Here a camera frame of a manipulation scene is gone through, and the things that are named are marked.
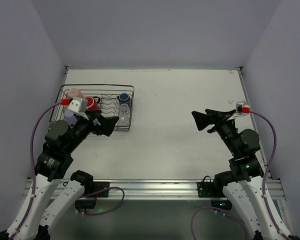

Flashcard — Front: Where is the red mug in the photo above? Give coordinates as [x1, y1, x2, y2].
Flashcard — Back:
[84, 96, 100, 111]

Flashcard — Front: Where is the lavender plastic cup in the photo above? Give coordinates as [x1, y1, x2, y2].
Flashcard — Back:
[63, 109, 78, 128]

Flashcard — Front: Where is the dark blue cup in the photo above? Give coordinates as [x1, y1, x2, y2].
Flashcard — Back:
[117, 92, 131, 106]

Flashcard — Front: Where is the pink mug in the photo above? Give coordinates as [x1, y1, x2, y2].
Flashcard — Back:
[66, 88, 84, 99]

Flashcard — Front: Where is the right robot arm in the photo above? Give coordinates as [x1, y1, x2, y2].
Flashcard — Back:
[191, 103, 299, 240]

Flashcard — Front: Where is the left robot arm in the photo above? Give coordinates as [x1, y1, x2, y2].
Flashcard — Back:
[0, 110, 119, 240]

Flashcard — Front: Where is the clear glass at rack front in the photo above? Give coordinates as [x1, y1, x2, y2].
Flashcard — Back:
[117, 115, 130, 127]

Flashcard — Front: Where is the clear glass near blue cup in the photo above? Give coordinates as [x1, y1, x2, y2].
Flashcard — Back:
[119, 103, 131, 119]

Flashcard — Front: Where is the left controller box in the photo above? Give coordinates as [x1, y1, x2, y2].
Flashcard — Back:
[74, 198, 97, 213]

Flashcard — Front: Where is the controller box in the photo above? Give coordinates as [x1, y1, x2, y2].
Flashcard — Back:
[210, 200, 233, 211]
[74, 198, 97, 213]

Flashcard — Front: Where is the right controller box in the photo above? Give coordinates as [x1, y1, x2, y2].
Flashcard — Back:
[210, 200, 233, 211]

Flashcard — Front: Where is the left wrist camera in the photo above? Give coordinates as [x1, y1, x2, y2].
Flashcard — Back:
[67, 97, 88, 119]

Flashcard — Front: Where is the wire dish rack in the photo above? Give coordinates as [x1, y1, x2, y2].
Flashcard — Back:
[56, 83, 135, 132]

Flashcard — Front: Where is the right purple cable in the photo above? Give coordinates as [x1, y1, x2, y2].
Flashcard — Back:
[191, 106, 291, 240]

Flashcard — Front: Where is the purple cable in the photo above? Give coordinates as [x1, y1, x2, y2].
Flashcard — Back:
[4, 98, 71, 240]
[191, 106, 291, 240]

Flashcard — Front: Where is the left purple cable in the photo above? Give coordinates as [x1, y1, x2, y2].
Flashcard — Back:
[4, 98, 71, 240]

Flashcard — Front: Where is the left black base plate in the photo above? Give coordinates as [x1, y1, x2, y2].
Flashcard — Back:
[92, 181, 110, 198]

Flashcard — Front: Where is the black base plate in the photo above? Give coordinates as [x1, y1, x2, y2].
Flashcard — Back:
[92, 181, 110, 198]
[196, 175, 217, 198]

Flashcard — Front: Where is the aluminium mounting rail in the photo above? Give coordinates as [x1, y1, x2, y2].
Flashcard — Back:
[22, 177, 286, 201]

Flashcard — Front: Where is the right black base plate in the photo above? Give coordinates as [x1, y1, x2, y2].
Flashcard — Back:
[196, 175, 217, 198]

